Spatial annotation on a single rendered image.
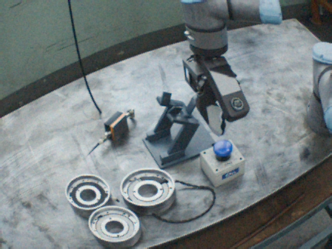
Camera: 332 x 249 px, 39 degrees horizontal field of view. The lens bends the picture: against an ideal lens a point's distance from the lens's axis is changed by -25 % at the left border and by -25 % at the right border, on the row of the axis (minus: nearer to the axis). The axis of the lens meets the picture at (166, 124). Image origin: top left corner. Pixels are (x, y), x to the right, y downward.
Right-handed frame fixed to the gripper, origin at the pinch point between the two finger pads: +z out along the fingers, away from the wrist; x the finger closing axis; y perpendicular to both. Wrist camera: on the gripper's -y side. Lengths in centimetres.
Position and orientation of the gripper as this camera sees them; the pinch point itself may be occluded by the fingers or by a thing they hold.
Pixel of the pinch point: (222, 132)
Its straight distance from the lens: 111.2
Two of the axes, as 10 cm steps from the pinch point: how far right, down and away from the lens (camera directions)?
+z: 1.0, 7.4, 6.6
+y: -4.0, -5.8, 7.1
